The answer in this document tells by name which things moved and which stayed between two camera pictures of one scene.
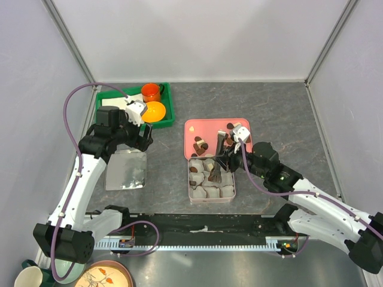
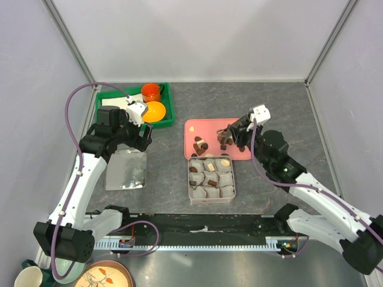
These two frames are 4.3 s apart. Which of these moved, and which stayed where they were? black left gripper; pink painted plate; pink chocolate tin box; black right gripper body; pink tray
Moved: black right gripper body
Stayed: pink painted plate; black left gripper; pink chocolate tin box; pink tray
